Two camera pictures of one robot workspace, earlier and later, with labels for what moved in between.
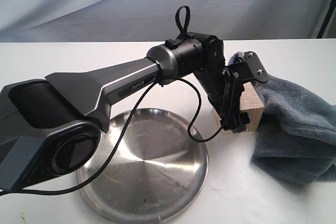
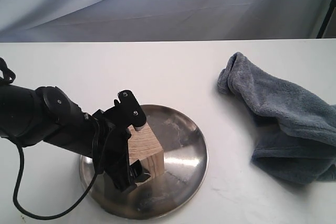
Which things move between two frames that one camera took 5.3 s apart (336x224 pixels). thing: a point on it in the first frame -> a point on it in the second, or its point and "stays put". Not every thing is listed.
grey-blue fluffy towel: x=295 y=138 stays put
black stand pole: x=332 y=7 stays put
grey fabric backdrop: x=141 y=7 stays put
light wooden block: x=251 y=103 -> x=143 y=146
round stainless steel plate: x=155 y=170 stays put
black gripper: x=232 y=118 -> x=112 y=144
